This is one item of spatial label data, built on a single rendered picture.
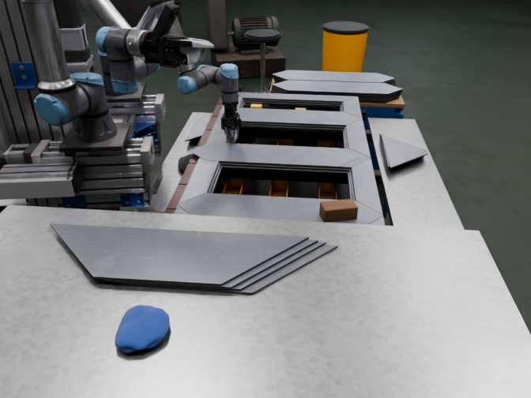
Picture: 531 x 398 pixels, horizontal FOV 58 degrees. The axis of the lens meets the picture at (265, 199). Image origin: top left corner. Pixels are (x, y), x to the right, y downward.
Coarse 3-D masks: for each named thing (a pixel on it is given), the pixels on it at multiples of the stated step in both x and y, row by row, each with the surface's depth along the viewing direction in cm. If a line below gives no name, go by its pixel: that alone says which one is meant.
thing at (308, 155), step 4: (300, 148) 215; (304, 148) 215; (308, 148) 215; (312, 148) 215; (316, 148) 215; (300, 152) 212; (304, 152) 212; (308, 152) 212; (312, 152) 212; (316, 152) 212; (300, 156) 208; (304, 156) 208; (308, 156) 209; (312, 156) 209; (316, 156) 209; (300, 160) 205; (304, 160) 205; (308, 160) 205; (312, 160) 205; (316, 160) 205; (300, 164) 202; (304, 164) 202; (308, 164) 202; (312, 164) 202; (316, 164) 202
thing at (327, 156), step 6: (318, 150) 214; (324, 150) 214; (330, 150) 214; (318, 156) 209; (324, 156) 209; (330, 156) 209; (336, 156) 209; (318, 162) 204; (324, 162) 204; (330, 162) 204; (336, 162) 204
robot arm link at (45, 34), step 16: (32, 0) 139; (48, 0) 142; (32, 16) 142; (48, 16) 143; (32, 32) 145; (48, 32) 145; (48, 48) 147; (48, 64) 150; (64, 64) 153; (48, 80) 152; (64, 80) 154; (48, 96) 152; (64, 96) 155; (80, 96) 161; (48, 112) 156; (64, 112) 155; (80, 112) 163
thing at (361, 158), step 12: (360, 156) 209; (228, 168) 205; (240, 168) 204; (252, 168) 204; (264, 168) 203; (276, 168) 203; (288, 168) 203; (300, 168) 202; (312, 168) 202; (324, 168) 202; (336, 168) 202; (348, 168) 201; (216, 180) 194; (348, 180) 195
